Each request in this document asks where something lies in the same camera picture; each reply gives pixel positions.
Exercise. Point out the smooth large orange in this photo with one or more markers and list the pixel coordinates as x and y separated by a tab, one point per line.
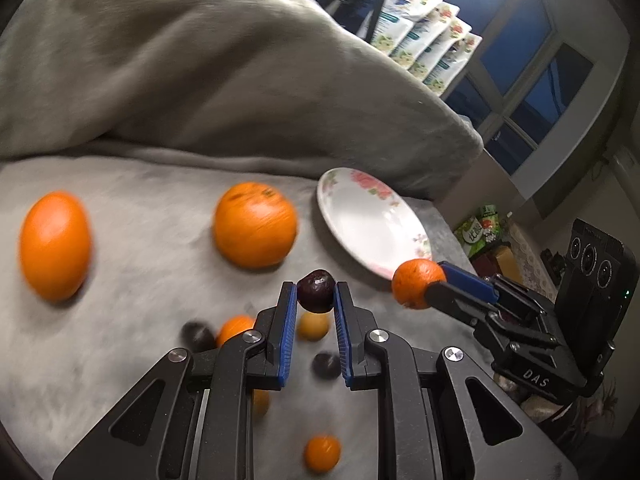
56	246

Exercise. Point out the small mandarin with stem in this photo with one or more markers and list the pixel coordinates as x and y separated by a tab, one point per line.
412	279

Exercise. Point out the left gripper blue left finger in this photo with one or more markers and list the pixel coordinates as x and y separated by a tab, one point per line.
192	412

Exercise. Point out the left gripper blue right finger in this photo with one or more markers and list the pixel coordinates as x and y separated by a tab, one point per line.
440	416

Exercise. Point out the white floral plate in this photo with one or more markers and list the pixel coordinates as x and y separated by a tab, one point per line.
371	221

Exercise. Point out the brown cardboard box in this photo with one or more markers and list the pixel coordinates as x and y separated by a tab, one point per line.
507	264

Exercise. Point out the bumpy large orange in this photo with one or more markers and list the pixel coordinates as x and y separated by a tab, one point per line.
254	226

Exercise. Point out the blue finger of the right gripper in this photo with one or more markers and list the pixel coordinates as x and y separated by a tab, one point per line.
453	302
470	283

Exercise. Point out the dark plum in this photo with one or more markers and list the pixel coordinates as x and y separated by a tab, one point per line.
315	292
326	365
197	337

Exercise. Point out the white refill pouch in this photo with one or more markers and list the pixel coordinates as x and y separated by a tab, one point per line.
423	33
452	63
396	19
429	58

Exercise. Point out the orange kumquat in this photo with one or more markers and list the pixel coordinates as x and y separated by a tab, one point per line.
322	453

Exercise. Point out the brown longan fruit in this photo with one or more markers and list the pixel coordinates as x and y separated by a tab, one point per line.
313	327
260	404

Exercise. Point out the grey fleece blanket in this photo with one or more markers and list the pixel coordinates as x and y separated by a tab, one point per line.
148	110

